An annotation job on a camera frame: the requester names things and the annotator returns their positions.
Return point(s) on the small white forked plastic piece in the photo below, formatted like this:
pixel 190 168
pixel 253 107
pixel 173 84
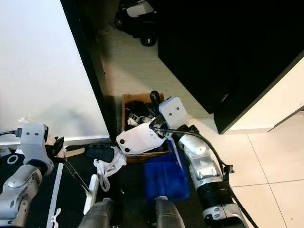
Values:
pixel 55 216

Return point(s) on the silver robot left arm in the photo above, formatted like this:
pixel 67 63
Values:
pixel 21 187

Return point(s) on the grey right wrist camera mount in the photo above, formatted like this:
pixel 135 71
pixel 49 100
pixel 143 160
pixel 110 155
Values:
pixel 173 111

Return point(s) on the black floor mat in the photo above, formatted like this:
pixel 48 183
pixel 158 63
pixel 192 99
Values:
pixel 126 190

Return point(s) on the brown cardboard box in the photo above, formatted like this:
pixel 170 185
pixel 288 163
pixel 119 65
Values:
pixel 130 96

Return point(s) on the black wheeled machine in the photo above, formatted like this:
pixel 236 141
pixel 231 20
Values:
pixel 137 23

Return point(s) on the white crumpled paper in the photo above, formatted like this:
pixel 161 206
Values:
pixel 25 120

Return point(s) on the blue plastic dustpan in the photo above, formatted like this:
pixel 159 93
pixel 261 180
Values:
pixel 166 180

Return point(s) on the grey robot leg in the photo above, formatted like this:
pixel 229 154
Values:
pixel 170 213
pixel 97 216

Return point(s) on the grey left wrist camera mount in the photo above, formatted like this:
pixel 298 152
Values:
pixel 34 141

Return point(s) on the grey robot left leg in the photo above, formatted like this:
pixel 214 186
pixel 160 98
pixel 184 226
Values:
pixel 97 216

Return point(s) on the white tape roll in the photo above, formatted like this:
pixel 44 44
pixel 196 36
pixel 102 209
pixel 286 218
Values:
pixel 8 159

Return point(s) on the grey robot right leg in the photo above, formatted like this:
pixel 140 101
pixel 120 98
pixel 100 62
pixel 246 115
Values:
pixel 170 213

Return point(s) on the black door panel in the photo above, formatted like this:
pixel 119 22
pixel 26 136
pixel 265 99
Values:
pixel 218 47

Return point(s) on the white crumpled plastic scrap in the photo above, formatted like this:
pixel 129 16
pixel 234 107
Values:
pixel 108 170

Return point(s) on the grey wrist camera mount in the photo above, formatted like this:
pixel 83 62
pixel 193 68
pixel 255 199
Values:
pixel 34 141
pixel 173 111

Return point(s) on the white plastic shell cover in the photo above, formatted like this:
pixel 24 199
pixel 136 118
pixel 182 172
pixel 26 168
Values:
pixel 137 140

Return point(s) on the black parts heap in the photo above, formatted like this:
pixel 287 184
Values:
pixel 137 108

